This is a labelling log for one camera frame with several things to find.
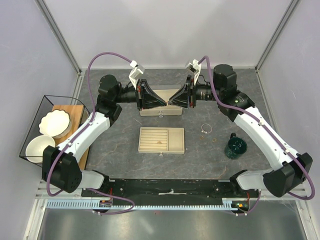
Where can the wooden board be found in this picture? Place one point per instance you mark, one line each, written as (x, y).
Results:
(78, 115)

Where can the beige ring slot tray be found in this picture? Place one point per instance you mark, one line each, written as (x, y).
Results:
(161, 140)

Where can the beige open jewelry box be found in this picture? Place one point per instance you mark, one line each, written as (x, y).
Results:
(165, 92)

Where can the black wire frame box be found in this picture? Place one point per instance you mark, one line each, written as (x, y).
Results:
(46, 104)

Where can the white round bowl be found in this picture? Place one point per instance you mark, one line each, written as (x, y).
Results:
(34, 150)

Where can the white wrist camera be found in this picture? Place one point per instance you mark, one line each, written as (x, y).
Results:
(195, 67)
(136, 72)

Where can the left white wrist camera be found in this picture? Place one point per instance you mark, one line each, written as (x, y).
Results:
(136, 72)

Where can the white scalloped bowl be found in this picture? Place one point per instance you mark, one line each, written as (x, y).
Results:
(55, 124)

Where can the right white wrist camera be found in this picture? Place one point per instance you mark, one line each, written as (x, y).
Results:
(195, 67)

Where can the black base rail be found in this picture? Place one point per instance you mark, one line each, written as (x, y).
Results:
(130, 187)

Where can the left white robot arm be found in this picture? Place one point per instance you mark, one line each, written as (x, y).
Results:
(60, 165)

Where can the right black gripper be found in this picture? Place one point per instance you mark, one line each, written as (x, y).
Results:
(188, 92)

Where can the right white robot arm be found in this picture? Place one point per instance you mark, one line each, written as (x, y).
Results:
(288, 168)

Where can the dark green mug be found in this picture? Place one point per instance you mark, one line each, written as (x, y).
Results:
(235, 147)

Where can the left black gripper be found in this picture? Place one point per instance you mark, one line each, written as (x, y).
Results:
(146, 97)

